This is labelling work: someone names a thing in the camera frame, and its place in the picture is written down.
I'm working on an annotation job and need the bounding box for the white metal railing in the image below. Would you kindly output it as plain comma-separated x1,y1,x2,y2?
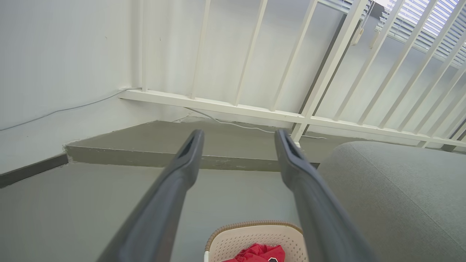
118,0,466,148

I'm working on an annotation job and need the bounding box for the white window blind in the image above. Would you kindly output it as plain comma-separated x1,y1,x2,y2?
319,0,466,67

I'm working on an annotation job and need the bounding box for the beige perforated laundry basket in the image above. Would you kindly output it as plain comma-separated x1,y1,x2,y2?
204,220,309,262

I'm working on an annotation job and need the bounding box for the white blind cord pull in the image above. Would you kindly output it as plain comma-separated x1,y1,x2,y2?
369,29,381,50
351,25,365,46

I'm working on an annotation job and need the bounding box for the grey fabric sofa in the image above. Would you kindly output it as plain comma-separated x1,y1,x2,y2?
317,141,466,262

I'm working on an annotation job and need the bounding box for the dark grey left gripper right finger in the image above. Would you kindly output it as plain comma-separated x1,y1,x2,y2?
274,129,376,262

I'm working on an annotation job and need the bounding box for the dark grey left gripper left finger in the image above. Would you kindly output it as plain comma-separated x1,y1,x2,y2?
96,129,205,262

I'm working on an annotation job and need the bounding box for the thin grey cable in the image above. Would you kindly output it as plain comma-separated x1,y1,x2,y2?
0,87,328,140

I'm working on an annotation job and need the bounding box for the red jersey garment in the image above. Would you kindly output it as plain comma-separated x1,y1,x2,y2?
222,243,286,262

